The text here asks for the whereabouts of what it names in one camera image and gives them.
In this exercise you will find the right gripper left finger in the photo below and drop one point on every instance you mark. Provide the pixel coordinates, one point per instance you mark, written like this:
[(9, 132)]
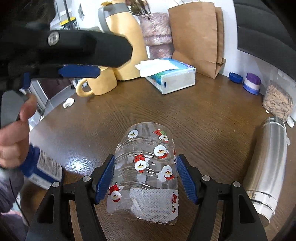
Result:
[(52, 221)]

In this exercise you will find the purple white small jar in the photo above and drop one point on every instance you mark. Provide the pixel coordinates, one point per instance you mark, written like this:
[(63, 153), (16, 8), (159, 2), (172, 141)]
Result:
[(252, 83)]

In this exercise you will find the person's left hand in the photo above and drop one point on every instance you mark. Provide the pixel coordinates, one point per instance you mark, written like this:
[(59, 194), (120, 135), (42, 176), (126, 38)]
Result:
[(15, 137)]

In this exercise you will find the pink textured vase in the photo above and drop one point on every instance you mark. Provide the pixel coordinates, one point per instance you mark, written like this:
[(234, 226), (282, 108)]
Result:
[(156, 31)]

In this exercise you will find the blue bottle cap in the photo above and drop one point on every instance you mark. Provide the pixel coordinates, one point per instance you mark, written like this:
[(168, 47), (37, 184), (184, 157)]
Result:
[(236, 78)]

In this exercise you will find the yellow thermos jug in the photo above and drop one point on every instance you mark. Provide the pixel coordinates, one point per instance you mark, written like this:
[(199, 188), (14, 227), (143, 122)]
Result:
[(115, 19)]

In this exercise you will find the clear plastic santa cup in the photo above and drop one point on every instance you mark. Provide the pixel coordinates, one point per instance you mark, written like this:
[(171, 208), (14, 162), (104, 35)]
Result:
[(144, 181)]

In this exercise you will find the pink dried flowers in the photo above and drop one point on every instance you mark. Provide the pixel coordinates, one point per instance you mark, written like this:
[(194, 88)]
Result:
[(138, 7)]

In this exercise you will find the crumpled white tissue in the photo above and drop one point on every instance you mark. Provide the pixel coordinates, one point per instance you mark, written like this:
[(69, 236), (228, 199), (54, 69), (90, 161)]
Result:
[(68, 103)]

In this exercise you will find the stainless steel tumbler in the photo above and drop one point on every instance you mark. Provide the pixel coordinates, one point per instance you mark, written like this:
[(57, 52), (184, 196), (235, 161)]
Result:
[(264, 179)]

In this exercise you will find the brown paper bag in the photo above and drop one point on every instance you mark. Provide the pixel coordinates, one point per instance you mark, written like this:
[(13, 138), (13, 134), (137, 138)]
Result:
[(197, 31)]

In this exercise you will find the black tripod stand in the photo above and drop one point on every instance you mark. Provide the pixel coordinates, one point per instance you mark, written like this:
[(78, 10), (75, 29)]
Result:
[(67, 14)]

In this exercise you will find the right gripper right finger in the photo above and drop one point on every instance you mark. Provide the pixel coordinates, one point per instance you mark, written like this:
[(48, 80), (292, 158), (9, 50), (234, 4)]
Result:
[(240, 220)]

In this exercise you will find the tissue box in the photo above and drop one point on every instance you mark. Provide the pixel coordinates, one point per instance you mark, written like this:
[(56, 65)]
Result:
[(167, 75)]

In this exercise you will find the yellow mug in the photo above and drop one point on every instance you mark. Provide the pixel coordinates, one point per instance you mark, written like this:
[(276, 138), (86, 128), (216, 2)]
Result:
[(104, 83)]

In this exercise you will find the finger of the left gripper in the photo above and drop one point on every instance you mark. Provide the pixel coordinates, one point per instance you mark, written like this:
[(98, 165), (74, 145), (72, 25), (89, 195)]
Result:
[(34, 43), (55, 71)]

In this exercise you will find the blue supplement bottle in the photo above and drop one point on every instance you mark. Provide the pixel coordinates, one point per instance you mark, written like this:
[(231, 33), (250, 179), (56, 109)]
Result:
[(40, 168)]

